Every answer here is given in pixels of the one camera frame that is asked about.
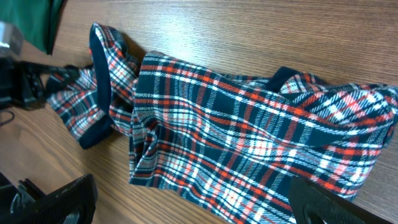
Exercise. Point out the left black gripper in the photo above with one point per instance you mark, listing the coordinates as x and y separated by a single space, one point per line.
22 86

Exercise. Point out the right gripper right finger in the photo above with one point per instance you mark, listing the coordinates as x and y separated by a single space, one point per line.
312 204

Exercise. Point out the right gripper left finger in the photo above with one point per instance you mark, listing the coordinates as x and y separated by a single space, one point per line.
25 203

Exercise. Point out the plaid red navy shirt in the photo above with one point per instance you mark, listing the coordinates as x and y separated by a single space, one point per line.
229 143

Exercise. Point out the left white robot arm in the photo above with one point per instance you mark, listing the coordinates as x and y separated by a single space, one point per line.
11 46

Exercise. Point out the folded green cloth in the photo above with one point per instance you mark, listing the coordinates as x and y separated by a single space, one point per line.
37 20

